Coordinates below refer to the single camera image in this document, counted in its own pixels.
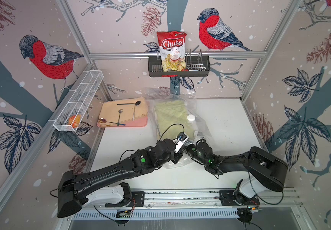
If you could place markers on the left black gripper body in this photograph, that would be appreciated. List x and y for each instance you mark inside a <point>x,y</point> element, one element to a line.
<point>175,157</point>

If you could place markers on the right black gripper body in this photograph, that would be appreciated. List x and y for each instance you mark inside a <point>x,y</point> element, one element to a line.
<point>192,151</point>

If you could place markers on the green fleece blanket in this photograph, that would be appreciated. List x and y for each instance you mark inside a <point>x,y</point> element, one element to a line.
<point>171,118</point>

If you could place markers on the clear plastic vacuum bag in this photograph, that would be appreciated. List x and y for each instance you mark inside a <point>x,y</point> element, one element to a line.
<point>153,95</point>

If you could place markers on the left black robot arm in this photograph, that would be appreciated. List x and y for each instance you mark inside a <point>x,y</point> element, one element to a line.
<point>73,189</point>

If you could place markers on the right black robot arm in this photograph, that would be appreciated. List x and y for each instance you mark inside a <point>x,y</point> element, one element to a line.
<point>265,171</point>

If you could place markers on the red Chuba chips bag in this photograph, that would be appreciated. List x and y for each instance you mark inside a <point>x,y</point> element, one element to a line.
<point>172,50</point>

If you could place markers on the pink tray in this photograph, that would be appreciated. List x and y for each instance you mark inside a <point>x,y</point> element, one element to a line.
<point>125,122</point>

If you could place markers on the black spoon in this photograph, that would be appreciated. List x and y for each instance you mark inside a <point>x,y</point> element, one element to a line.
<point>136,103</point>

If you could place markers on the small silver spoon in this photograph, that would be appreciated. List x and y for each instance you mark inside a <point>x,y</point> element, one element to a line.
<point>119,116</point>

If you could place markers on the beige wooden cutting board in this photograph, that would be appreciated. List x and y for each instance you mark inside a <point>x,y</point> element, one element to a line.
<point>110,110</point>

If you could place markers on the right circuit board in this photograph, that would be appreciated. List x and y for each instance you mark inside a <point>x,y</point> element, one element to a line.
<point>249,210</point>

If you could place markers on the circuit board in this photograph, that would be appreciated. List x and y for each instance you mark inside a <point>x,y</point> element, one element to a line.
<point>124,214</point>
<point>249,210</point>

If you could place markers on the left circuit board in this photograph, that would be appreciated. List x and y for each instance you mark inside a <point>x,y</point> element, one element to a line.
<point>124,214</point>

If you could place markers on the orange item in basket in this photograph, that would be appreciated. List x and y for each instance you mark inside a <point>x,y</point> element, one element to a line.
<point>74,121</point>

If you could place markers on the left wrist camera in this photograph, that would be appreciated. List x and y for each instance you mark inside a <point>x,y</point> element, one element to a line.
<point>179,141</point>

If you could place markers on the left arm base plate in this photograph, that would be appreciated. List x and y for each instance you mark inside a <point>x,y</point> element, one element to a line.
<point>135,199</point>

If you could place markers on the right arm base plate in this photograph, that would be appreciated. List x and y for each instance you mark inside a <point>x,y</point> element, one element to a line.
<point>230,198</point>

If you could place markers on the silver white-handled spoon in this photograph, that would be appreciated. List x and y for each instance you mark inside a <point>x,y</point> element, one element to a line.
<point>134,112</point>

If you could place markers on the dark grey wall rack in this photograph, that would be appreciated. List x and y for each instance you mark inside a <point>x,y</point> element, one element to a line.
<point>189,66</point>

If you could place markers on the white wire basket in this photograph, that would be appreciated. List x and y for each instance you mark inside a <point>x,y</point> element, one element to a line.
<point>80,100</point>

